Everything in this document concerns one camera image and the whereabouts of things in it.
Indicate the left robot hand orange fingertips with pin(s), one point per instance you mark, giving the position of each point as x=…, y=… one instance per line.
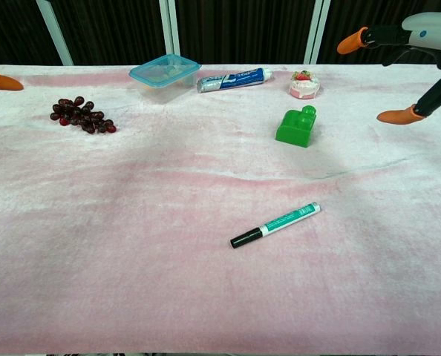
x=3, y=83

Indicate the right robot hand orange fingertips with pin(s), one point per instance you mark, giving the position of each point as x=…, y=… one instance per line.
x=432, y=33

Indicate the green white marker pen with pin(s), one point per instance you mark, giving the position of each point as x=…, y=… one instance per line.
x=291, y=217

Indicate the black marker cap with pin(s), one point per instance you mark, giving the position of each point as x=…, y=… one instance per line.
x=244, y=238

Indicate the black pleated curtain panel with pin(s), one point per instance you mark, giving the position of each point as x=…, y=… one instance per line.
x=113, y=29
x=242, y=29
x=354, y=11
x=12, y=29

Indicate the dark red grape bunch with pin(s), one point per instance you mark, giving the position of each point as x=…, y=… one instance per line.
x=81, y=115

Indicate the toy strawberry cake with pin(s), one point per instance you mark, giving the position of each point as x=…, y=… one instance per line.
x=304, y=88

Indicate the clear container blue lid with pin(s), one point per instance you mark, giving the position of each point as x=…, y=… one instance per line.
x=165, y=72

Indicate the green toy building block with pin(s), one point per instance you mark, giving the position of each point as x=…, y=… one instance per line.
x=294, y=130

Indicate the blue white toothpaste tube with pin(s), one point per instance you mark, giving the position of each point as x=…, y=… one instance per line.
x=235, y=79

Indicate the pink fuzzy table cloth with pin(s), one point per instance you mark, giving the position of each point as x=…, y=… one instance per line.
x=168, y=278

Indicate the white frame post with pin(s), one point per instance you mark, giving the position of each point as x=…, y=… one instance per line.
x=317, y=29
x=169, y=26
x=55, y=33

